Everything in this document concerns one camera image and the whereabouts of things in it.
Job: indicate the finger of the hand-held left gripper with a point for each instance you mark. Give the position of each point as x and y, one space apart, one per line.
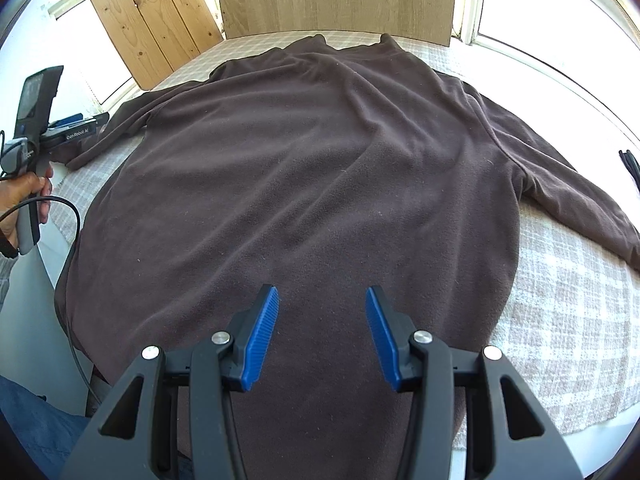
67 122

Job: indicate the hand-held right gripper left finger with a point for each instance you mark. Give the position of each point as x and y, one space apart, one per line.
260 340

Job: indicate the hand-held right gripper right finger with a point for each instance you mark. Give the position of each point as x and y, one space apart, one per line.
382 340

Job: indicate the brown fleece sweater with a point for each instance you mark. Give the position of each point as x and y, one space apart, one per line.
320 160

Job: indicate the person's left hand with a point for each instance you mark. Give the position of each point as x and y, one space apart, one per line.
20 195

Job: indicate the pine plank board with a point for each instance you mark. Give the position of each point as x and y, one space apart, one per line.
150 20

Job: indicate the pink plaid blanket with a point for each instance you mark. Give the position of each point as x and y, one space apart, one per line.
575 335

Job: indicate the person's leg in jeans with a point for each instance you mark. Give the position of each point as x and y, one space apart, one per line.
35 430

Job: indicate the black folded garment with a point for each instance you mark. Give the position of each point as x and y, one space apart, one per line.
631 162

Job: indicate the white window frame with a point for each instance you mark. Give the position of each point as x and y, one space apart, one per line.
470 10

